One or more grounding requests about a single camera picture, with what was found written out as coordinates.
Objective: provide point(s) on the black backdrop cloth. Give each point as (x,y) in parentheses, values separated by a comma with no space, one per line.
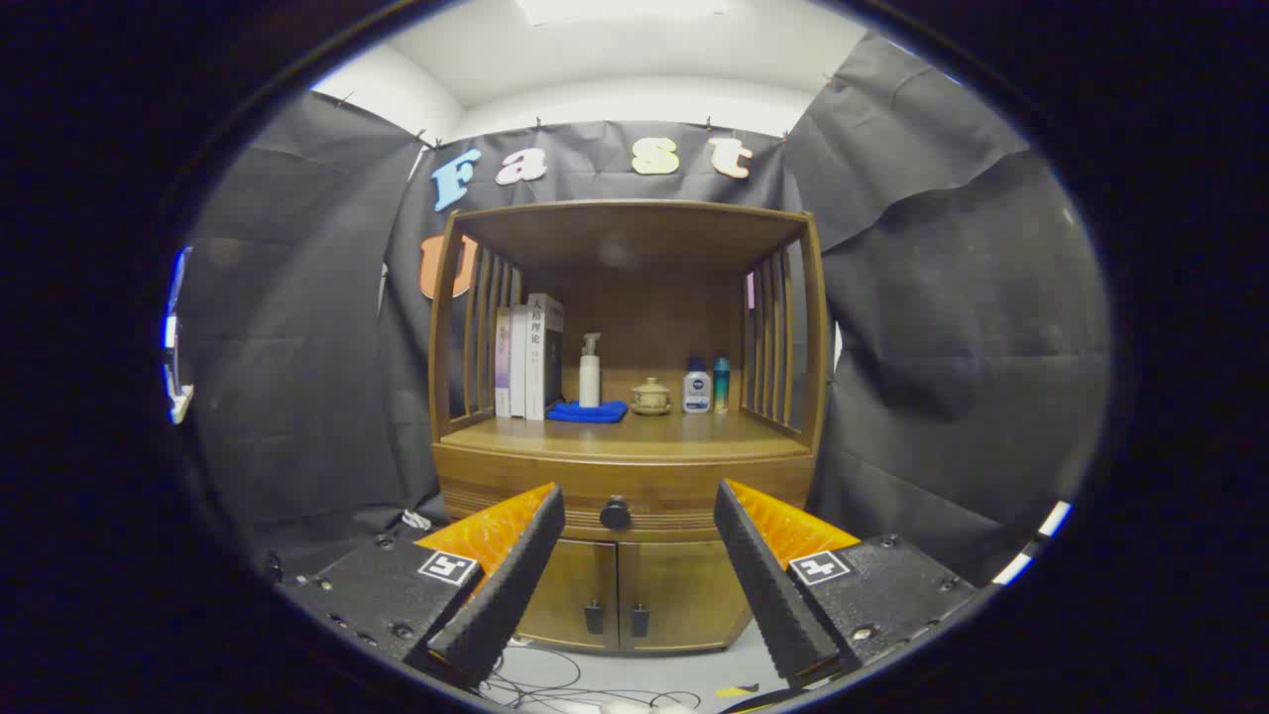
(942,327)

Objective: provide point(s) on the wooden drawer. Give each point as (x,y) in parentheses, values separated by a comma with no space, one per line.
(674,486)

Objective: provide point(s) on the yellow floor tape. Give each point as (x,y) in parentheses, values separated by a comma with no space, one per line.
(736,691)

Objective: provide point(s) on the wooden cabinet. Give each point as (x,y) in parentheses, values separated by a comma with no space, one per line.
(644,327)

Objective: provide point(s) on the white pump bottle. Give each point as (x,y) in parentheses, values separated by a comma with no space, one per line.
(589,382)

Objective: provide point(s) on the wooden cabinet door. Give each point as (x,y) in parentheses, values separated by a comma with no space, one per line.
(684,595)
(580,580)

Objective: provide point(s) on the blue cloth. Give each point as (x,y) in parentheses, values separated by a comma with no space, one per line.
(587,412)

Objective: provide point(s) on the teal bottle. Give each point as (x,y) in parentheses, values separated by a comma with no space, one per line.
(721,385)

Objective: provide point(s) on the black drawer knob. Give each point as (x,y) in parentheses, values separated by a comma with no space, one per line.
(615,513)

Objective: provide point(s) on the beige lidded teacup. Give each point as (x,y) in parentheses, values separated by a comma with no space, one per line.
(650,397)

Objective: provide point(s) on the white lotion bottle blue cap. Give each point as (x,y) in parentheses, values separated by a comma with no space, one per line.
(697,392)

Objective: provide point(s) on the purple and white book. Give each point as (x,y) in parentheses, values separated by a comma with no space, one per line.
(503,362)

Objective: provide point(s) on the grey and black book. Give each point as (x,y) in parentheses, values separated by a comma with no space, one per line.
(540,357)

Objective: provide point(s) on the wooden countertop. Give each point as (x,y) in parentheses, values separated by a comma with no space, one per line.
(644,436)

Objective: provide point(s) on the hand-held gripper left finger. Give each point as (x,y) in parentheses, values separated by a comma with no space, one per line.
(516,585)

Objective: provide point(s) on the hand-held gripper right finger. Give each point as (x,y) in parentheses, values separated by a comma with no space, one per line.
(763,585)

